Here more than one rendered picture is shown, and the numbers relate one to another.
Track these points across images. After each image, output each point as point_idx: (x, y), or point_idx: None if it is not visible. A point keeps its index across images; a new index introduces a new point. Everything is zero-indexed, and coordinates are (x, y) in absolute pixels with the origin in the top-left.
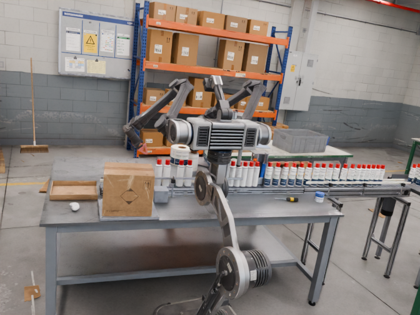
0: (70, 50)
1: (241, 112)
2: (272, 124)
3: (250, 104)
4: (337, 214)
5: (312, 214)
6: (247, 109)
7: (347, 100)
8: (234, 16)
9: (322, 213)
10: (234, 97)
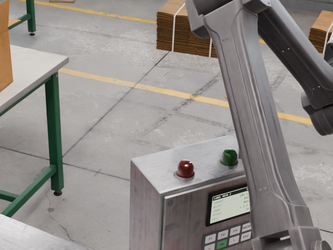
0: None
1: (154, 167)
2: None
3: (301, 32)
4: (2, 215)
5: (59, 241)
6: (312, 51)
7: None
8: None
9: (26, 232)
10: (267, 83)
